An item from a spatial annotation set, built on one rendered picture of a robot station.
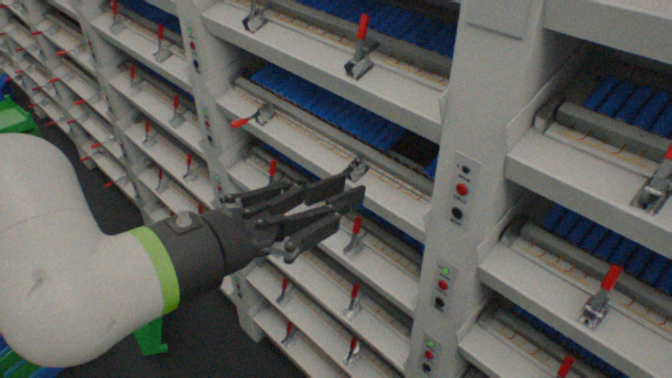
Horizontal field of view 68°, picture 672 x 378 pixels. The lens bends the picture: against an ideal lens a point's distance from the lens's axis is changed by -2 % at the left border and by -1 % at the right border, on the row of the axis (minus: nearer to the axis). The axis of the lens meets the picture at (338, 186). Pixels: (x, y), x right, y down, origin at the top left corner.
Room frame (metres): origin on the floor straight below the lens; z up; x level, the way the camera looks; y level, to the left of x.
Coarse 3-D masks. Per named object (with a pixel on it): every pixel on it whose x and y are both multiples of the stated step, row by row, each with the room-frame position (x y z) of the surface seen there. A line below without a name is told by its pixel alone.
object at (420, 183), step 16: (240, 80) 1.02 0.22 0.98; (240, 96) 0.99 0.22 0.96; (256, 96) 0.97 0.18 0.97; (272, 96) 0.94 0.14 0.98; (288, 112) 0.89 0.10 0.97; (304, 112) 0.87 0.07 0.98; (320, 128) 0.82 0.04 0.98; (336, 144) 0.78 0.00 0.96; (352, 144) 0.76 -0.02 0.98; (368, 160) 0.73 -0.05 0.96; (384, 160) 0.71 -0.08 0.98; (400, 176) 0.68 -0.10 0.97; (416, 176) 0.66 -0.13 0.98; (432, 192) 0.63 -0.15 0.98
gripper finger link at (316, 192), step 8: (336, 176) 0.55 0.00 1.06; (344, 176) 0.56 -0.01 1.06; (312, 184) 0.52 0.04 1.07; (320, 184) 0.53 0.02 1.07; (328, 184) 0.54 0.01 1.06; (336, 184) 0.55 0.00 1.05; (344, 184) 0.56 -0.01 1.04; (312, 192) 0.52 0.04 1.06; (320, 192) 0.53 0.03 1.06; (328, 192) 0.54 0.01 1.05; (336, 192) 0.55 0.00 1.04; (312, 200) 0.52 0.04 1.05; (320, 200) 0.53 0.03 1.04
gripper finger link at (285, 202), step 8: (304, 184) 0.52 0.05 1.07; (288, 192) 0.50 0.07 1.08; (296, 192) 0.51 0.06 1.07; (264, 200) 0.47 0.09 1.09; (272, 200) 0.48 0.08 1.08; (280, 200) 0.48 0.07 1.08; (288, 200) 0.49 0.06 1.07; (296, 200) 0.50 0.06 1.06; (248, 208) 0.45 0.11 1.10; (256, 208) 0.45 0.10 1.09; (264, 208) 0.46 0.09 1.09; (272, 208) 0.47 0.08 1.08; (280, 208) 0.48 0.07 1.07; (288, 208) 0.49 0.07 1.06; (248, 216) 0.44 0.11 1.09
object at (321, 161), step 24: (240, 72) 1.04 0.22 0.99; (216, 96) 1.01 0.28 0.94; (288, 120) 0.89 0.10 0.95; (288, 144) 0.82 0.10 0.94; (312, 144) 0.81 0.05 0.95; (312, 168) 0.78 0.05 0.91; (336, 168) 0.74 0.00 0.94; (384, 192) 0.67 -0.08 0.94; (408, 192) 0.66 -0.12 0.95; (384, 216) 0.65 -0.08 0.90; (408, 216) 0.61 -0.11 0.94
